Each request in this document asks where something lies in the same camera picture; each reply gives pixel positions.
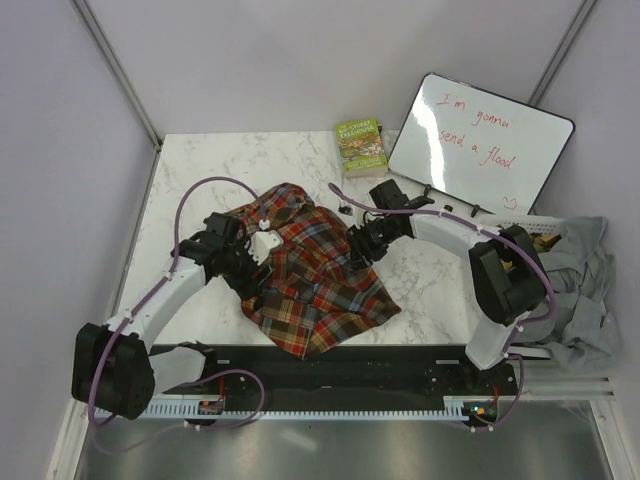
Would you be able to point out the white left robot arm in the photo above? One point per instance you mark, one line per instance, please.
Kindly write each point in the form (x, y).
(114, 367)

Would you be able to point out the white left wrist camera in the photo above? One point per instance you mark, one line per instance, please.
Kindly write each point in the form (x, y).
(262, 243)

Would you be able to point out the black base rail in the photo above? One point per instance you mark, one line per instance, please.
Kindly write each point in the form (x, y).
(357, 377)

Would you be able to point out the black framed whiteboard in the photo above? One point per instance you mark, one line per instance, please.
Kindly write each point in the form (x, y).
(479, 147)

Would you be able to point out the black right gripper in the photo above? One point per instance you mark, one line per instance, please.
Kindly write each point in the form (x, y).
(363, 253)

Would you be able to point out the red brown plaid shirt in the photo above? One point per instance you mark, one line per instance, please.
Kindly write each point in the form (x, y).
(312, 301)

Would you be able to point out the grey crumpled shirt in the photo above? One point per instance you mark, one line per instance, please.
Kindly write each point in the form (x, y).
(582, 336)

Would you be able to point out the white slotted cable duct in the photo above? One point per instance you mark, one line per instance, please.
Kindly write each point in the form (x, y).
(194, 408)

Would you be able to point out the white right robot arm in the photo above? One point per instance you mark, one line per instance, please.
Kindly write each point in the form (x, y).
(441, 227)

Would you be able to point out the white plastic laundry basket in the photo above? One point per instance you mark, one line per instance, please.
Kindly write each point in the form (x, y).
(525, 225)

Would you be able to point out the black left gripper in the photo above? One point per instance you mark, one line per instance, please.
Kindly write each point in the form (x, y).
(246, 286)

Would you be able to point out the green treehouse paperback book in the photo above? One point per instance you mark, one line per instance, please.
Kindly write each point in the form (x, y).
(361, 148)

